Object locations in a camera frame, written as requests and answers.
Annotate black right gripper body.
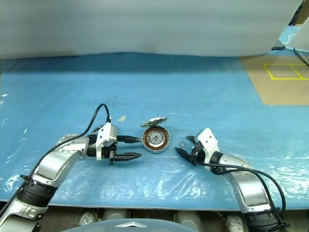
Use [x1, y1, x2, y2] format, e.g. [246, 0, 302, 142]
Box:
[190, 140, 206, 163]

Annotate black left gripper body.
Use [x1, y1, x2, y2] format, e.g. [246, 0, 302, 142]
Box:
[100, 135, 123, 165]

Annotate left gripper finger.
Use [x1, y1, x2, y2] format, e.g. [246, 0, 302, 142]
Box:
[117, 135, 142, 145]
[113, 151, 143, 162]

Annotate copper wound motor stator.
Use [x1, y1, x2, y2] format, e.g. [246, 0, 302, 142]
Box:
[141, 126, 171, 153]

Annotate silver spoked rotor disc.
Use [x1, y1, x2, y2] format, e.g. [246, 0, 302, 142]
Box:
[140, 116, 169, 128]

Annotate blue plastic table sheet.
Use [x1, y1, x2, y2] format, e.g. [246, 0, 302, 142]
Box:
[0, 52, 309, 210]

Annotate grey rounded shape under table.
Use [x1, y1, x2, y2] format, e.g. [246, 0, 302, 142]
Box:
[101, 208, 129, 221]
[76, 209, 99, 226]
[225, 215, 245, 232]
[177, 211, 201, 231]

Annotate grey robot torso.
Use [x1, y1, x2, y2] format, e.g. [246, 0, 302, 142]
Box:
[61, 218, 201, 232]

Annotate white foam backdrop sheet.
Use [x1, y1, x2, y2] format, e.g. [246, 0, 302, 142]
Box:
[0, 0, 304, 60]

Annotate white slanted panel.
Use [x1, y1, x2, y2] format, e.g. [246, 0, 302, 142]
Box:
[289, 22, 309, 53]

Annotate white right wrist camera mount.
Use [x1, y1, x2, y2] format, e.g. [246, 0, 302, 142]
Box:
[195, 128, 219, 165]

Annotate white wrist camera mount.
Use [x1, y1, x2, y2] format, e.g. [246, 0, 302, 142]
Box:
[93, 122, 119, 161]
[195, 128, 219, 165]

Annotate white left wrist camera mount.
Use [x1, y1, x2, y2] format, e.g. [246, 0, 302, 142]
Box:
[93, 122, 119, 161]

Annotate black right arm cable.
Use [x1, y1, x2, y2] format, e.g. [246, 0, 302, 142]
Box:
[200, 161, 290, 229]

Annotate thin white background cable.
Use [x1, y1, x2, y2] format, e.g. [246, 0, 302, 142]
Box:
[283, 33, 297, 45]

